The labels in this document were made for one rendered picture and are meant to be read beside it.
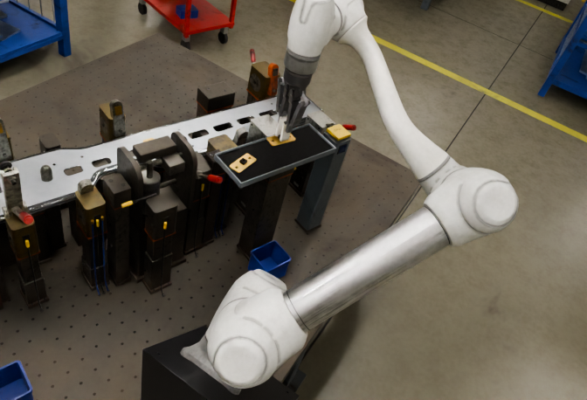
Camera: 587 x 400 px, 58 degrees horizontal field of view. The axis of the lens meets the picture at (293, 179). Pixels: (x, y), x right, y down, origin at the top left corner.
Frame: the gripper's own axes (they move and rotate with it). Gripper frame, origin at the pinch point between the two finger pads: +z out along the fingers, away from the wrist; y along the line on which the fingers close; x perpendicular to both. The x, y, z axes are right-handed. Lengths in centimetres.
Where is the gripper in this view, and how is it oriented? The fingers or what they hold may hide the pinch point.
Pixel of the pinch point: (284, 127)
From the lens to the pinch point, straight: 153.3
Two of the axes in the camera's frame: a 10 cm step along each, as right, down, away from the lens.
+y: -5.4, -6.5, 5.3
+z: -2.1, 7.2, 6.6
